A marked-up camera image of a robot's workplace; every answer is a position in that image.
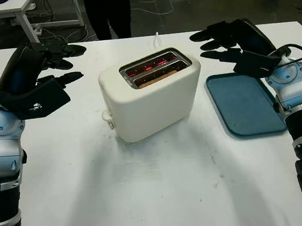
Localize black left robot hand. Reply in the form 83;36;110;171
0;37;91;99

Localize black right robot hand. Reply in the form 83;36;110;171
188;15;279;68

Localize toast slice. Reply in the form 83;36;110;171
137;68;182;89

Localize white toaster lever knob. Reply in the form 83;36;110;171
100;110;113;123

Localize person in dark trousers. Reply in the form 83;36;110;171
83;0;134;42

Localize white two-slot toaster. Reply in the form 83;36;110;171
95;45;208;147

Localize white power strip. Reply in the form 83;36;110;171
33;24;44;37

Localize blue plastic tray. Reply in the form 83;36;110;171
204;67;289;141

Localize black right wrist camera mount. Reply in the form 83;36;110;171
231;46;285;81

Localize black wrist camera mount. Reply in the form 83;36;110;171
231;46;285;81
0;75;73;123

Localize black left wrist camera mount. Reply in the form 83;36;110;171
0;75;73;123

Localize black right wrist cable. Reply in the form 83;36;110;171
270;42;302;100

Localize grey floor cable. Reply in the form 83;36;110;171
41;24;91;46

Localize white toaster power cord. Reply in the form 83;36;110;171
151;31;164;48

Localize white floor cable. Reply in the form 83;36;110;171
128;0;198;20

